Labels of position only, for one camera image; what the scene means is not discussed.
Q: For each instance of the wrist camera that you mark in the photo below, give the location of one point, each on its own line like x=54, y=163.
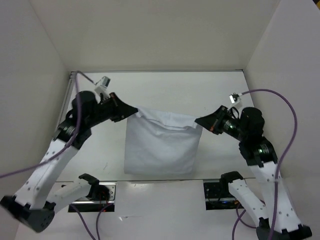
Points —
x=235, y=97
x=101, y=87

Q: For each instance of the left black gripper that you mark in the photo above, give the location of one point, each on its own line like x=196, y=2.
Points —
x=123, y=109

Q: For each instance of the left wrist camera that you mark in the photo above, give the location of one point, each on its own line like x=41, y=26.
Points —
x=101, y=87

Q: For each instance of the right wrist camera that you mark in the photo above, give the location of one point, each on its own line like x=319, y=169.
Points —
x=235, y=97

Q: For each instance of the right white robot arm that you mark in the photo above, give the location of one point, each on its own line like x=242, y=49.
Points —
x=274, y=216

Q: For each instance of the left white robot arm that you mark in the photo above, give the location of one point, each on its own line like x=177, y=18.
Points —
x=33, y=204

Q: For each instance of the white skirt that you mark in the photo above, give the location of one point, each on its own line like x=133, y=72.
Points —
x=160, y=143

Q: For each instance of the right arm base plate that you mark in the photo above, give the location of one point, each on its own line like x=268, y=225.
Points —
x=216, y=198

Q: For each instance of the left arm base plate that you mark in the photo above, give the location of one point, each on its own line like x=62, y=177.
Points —
x=105, y=198

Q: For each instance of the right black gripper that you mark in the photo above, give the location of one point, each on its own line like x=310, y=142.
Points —
x=210, y=121

